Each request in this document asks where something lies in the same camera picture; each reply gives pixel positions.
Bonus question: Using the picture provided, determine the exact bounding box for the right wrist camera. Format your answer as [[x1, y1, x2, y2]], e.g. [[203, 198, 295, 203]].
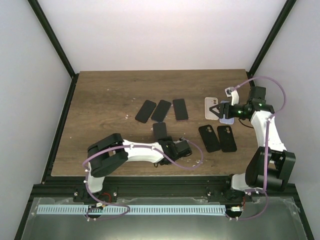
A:
[[224, 87, 240, 106]]

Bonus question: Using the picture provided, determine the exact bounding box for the blue edged black phone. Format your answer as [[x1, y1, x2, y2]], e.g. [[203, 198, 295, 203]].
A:
[[135, 100, 157, 124]]

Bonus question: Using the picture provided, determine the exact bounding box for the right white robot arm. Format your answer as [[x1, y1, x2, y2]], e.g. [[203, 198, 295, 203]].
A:
[[209, 86, 296, 202]]

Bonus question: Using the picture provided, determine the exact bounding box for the black enclosure frame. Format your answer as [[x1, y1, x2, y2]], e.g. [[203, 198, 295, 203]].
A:
[[13, 0, 315, 240]]

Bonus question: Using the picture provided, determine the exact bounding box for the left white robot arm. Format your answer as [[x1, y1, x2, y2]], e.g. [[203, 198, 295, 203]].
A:
[[84, 133, 192, 202]]

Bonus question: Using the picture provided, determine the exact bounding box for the light blue slotted strip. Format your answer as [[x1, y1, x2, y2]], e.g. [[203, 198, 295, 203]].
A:
[[36, 204, 226, 216]]

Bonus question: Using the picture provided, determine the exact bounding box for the metal front plate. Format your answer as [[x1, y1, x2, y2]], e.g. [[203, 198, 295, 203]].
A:
[[21, 197, 307, 240]]

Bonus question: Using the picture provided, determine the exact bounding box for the cream pink phone case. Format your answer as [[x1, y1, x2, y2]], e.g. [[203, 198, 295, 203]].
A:
[[204, 96, 219, 121]]

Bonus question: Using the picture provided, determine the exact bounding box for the purple edged black phone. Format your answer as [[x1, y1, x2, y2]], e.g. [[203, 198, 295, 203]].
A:
[[152, 122, 167, 141]]

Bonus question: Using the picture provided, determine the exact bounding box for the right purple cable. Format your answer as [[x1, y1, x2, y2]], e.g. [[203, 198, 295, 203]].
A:
[[232, 76, 287, 221]]

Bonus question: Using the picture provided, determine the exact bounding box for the black phone pink edge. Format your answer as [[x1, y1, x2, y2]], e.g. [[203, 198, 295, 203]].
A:
[[172, 98, 189, 121]]

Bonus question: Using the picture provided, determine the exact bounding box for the black phone from lavender case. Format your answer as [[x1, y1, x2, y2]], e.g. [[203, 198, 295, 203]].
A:
[[151, 99, 172, 123]]

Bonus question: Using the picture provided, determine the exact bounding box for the purple cable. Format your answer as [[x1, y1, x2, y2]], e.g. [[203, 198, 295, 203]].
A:
[[232, 76, 287, 221], [82, 139, 204, 222]]

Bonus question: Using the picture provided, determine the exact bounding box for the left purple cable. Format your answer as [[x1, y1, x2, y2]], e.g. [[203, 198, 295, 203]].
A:
[[82, 139, 204, 222]]

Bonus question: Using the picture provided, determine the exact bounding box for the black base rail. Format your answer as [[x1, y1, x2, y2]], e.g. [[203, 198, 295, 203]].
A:
[[72, 176, 261, 203]]

